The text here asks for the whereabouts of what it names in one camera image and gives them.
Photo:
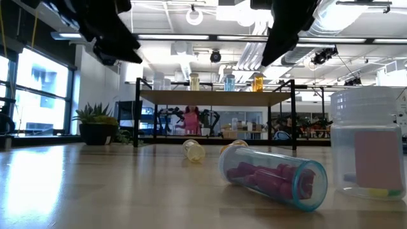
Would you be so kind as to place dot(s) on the clear grey pill bottle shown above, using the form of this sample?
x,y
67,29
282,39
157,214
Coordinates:
x,y
229,83

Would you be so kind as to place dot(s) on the white round ceiling lamp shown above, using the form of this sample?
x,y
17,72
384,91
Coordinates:
x,y
194,16

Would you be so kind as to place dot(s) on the cardboard box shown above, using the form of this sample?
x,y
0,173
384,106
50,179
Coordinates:
x,y
227,133

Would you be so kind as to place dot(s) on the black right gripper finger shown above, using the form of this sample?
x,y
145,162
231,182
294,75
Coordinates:
x,y
280,43

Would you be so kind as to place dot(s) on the white cup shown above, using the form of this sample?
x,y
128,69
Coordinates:
x,y
205,131

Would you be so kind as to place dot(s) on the potted succulent plant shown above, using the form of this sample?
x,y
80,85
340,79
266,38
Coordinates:
x,y
97,133

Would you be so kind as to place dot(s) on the clear pill bottle white cap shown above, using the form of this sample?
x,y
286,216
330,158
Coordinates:
x,y
167,85
158,82

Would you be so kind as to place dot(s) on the large glass window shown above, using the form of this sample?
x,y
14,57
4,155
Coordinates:
x,y
41,79

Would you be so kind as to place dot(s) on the black background robot arm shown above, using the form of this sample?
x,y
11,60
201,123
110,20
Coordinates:
x,y
168,116
211,117

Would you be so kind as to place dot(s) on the black ceiling spotlight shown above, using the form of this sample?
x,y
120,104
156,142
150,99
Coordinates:
x,y
215,56
324,55
353,82

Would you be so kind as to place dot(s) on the large clear bottle pink label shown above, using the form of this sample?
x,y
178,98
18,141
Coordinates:
x,y
349,152

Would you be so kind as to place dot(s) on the long ceiling light strip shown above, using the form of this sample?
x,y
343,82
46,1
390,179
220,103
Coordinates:
x,y
389,40
241,37
173,37
68,35
332,40

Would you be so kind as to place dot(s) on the person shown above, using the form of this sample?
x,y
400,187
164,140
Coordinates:
x,y
191,122

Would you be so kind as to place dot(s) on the blue white round object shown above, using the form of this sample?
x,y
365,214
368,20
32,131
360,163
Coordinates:
x,y
281,135

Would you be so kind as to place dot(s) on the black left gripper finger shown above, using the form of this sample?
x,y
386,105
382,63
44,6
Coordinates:
x,y
117,57
119,35

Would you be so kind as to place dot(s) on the blue bottle with pink pills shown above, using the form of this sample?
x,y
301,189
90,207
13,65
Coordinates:
x,y
270,181

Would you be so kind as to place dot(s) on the yellow pill bottle white cap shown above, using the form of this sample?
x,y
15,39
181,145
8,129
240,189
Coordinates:
x,y
194,82
194,152

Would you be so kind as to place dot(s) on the wooden shelf with black legs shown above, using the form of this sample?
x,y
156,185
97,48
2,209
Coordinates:
x,y
216,98

